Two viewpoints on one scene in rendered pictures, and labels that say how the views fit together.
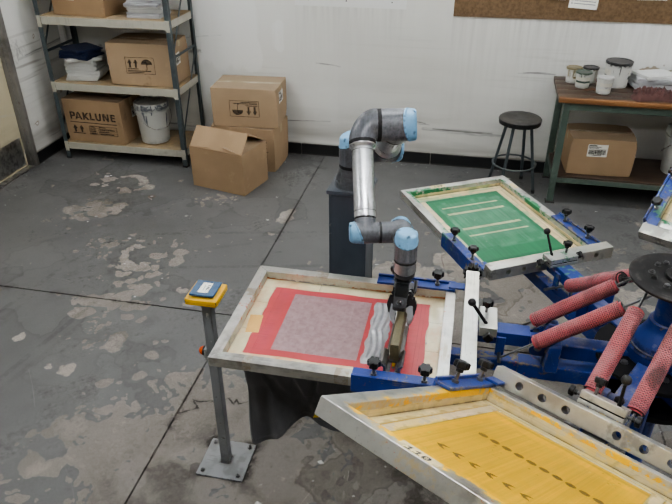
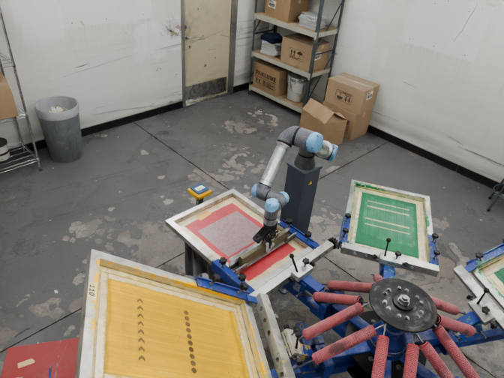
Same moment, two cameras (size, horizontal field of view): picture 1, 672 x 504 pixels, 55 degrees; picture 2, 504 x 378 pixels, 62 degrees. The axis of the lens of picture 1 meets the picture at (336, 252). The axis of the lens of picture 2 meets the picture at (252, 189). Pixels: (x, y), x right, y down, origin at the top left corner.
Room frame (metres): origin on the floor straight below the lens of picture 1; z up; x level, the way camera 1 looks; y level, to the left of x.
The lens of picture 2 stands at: (0.20, -1.10, 2.75)
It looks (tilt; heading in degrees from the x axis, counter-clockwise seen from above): 35 degrees down; 32
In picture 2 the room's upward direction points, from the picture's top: 5 degrees clockwise
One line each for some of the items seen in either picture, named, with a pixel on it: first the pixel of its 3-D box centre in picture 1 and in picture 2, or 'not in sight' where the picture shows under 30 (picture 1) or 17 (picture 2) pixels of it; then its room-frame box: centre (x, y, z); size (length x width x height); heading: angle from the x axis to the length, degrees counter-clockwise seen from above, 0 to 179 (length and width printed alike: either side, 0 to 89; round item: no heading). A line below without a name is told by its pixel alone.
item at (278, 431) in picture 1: (314, 409); (208, 271); (1.68, 0.08, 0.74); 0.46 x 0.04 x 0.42; 78
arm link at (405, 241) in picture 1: (406, 245); (271, 208); (1.85, -0.23, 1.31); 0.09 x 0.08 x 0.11; 2
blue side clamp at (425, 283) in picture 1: (415, 287); (296, 236); (2.10, -0.31, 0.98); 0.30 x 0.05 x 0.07; 78
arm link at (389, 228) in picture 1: (397, 232); (277, 199); (1.95, -0.21, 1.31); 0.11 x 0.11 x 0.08; 2
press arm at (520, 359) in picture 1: (461, 357); (288, 284); (1.78, -0.44, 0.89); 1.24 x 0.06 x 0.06; 78
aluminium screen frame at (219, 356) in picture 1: (341, 323); (239, 235); (1.87, -0.02, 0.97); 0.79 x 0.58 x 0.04; 78
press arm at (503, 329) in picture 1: (503, 333); (308, 283); (1.76, -0.57, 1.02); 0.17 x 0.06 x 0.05; 78
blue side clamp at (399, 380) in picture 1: (398, 384); (232, 278); (1.55, -0.20, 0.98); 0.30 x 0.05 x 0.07; 78
